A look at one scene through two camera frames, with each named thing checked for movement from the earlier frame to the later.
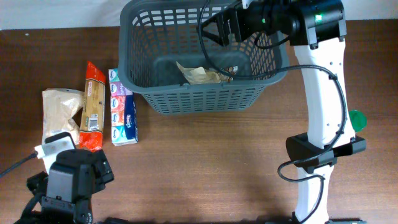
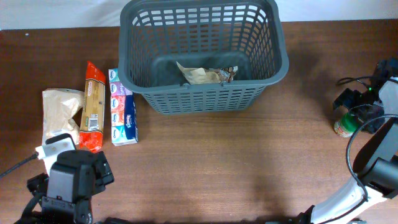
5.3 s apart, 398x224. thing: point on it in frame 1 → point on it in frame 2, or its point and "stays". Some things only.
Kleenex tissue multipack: [124, 116] stays
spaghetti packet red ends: [92, 124] stays
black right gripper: [233, 19] → [347, 97]
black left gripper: [104, 170] stays
